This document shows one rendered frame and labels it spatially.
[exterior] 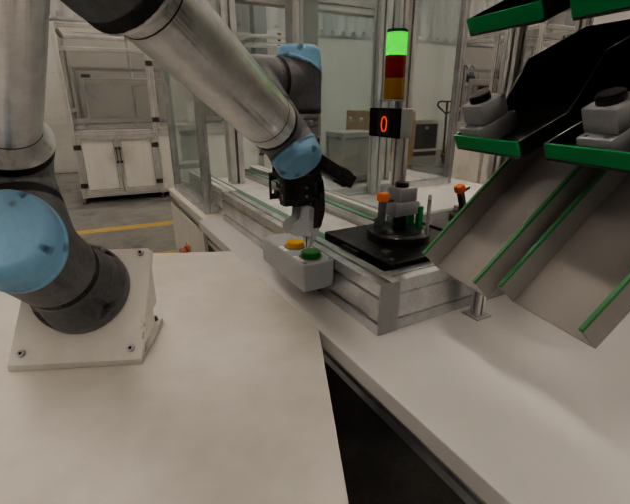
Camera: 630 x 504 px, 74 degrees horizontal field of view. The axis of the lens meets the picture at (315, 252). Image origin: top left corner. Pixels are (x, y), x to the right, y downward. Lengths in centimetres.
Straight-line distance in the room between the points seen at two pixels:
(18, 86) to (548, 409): 77
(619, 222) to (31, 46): 73
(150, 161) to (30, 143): 539
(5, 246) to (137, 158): 544
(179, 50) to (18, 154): 30
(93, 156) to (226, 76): 558
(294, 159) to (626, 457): 55
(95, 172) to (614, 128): 580
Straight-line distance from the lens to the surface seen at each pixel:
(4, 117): 62
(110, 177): 605
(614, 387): 79
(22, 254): 60
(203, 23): 44
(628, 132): 59
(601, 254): 66
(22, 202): 63
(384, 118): 111
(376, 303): 75
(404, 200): 91
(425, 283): 81
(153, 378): 71
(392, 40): 112
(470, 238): 75
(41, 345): 81
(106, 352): 77
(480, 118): 68
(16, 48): 56
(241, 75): 48
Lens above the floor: 126
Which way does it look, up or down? 20 degrees down
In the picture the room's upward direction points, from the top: straight up
